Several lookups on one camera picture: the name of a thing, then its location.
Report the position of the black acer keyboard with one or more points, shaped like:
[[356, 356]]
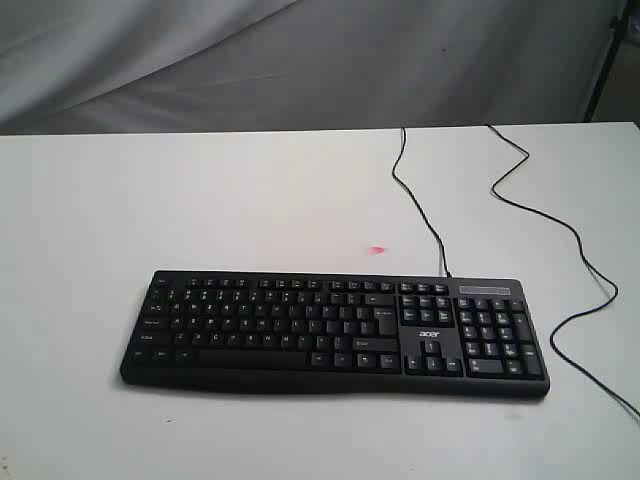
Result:
[[280, 333]]

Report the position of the red mark on table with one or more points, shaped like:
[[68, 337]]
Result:
[[376, 250]]

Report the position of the white backdrop cloth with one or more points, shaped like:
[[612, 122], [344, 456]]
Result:
[[71, 67]]

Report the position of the black tripod stand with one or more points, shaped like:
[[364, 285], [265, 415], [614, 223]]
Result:
[[607, 60]]

